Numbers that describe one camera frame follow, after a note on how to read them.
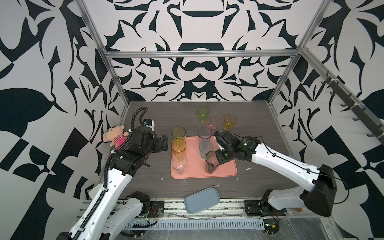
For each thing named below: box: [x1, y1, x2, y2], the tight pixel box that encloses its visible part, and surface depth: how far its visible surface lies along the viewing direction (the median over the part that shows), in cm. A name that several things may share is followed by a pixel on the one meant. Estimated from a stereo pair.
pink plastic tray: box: [171, 136, 238, 180], surface depth 87 cm
